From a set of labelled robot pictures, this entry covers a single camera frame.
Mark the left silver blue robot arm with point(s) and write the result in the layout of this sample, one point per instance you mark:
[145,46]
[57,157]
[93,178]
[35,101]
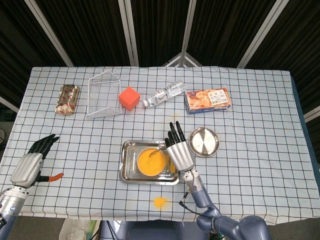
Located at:
[10,205]

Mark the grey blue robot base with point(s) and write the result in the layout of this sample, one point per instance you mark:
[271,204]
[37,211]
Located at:
[155,231]

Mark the orange cube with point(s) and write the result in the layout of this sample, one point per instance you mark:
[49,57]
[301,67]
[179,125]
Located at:
[128,98]

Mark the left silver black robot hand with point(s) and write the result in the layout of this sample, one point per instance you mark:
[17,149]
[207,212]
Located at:
[25,170]

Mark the blue checkered tablecloth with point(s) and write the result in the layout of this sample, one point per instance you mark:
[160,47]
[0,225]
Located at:
[100,150]

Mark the small metal spoon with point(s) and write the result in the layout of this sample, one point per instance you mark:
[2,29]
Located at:
[153,153]

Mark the round steel plate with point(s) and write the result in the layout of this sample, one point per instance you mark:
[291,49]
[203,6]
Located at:
[203,142]

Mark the orange blue food box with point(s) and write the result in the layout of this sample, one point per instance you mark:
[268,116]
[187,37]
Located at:
[207,101]

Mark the clear plastic bag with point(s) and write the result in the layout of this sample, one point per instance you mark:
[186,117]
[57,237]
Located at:
[75,230]

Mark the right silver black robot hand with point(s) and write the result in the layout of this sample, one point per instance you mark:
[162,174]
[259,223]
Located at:
[181,157]

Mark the clear plastic water bottle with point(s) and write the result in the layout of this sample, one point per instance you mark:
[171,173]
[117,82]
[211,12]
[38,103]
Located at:
[162,94]

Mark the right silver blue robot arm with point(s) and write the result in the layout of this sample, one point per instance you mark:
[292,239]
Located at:
[200,197]

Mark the gold snack packet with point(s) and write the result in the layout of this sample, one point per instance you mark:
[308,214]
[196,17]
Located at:
[67,100]

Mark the white bowl of orange powder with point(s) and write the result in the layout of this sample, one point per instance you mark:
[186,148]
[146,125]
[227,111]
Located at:
[150,165]

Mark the dark folding screen white frame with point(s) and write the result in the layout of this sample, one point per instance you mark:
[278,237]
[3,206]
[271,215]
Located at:
[162,25]

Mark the rectangular steel tray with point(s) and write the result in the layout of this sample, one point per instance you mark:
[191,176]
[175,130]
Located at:
[125,175]

